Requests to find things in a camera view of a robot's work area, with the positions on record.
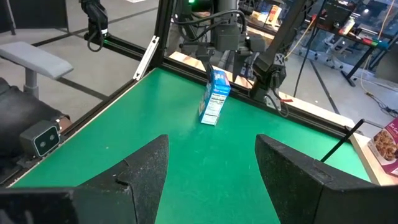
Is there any grey table-level camera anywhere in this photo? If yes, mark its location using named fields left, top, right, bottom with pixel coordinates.
left=19, top=119, right=62, bottom=159

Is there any yellow hanging cable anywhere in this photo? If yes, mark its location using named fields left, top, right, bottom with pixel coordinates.
left=284, top=15, right=317, bottom=60

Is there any green table mat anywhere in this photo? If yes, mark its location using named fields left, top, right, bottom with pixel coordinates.
left=12, top=67, right=373, bottom=224

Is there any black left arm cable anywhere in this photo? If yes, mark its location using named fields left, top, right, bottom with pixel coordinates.
left=172, top=9, right=248, bottom=43

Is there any white yellow bottle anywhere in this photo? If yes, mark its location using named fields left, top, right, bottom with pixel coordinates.
left=338, top=17, right=357, bottom=36

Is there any black pole-mounted device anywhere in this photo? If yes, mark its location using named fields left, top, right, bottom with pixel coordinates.
left=80, top=0, right=109, bottom=53

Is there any cluttered black desk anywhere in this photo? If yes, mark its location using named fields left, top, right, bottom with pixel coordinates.
left=310, top=18, right=398, bottom=88

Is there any blue Rice Krispies cereal box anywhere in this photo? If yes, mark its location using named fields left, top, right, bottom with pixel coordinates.
left=198, top=69, right=232, bottom=126

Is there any black office chair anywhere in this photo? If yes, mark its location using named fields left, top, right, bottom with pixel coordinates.
left=0, top=41, right=75, bottom=187

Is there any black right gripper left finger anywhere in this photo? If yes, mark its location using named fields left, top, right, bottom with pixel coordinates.
left=0, top=134, right=170, bottom=224

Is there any long white metal bracket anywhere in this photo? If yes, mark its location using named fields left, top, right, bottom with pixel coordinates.
left=132, top=35, right=160, bottom=82

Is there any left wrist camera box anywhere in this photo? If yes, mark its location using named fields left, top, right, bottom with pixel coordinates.
left=215, top=24, right=247, bottom=52

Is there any black divider panel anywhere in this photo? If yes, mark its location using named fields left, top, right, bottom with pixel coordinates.
left=0, top=0, right=69, bottom=35

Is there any pink Raisin Bran cereal box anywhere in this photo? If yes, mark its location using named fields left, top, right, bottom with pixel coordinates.
left=368, top=117, right=398, bottom=177

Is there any black frame upright post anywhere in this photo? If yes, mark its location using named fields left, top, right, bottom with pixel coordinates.
left=149, top=0, right=178, bottom=68

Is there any black aluminium table frame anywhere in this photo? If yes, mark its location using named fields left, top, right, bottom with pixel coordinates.
left=0, top=30, right=352, bottom=187

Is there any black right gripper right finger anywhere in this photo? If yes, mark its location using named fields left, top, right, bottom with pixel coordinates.
left=254, top=134, right=398, bottom=224

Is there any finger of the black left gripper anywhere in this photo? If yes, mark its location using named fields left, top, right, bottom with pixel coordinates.
left=201, top=53, right=216, bottom=82
left=232, top=51, right=249, bottom=78

